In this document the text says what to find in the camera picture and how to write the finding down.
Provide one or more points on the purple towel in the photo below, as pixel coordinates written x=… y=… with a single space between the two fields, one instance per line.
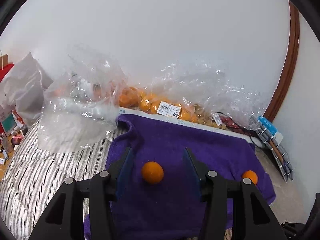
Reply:
x=172 y=208

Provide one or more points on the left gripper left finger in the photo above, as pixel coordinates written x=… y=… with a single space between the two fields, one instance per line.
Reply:
x=63 y=216

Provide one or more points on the clear bag of oranges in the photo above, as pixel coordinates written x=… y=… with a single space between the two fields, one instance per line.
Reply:
x=201 y=94

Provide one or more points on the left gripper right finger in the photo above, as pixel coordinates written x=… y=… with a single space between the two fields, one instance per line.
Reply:
x=252 y=216

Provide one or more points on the brown wooden door frame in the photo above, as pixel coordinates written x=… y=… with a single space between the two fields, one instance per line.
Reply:
x=288 y=67

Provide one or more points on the striped bed quilt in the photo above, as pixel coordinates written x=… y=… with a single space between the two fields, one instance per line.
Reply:
x=32 y=176

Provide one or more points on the clear plastic bag left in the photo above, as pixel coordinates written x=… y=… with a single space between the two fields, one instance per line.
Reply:
x=81 y=106

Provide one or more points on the small orange group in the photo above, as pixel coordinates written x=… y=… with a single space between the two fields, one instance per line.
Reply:
x=250 y=175

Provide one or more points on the white plastic bag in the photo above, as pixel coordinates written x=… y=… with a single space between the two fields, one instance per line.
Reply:
x=22 y=89

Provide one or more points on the red paper shopping bag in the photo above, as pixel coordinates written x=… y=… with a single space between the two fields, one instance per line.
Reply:
x=5 y=70

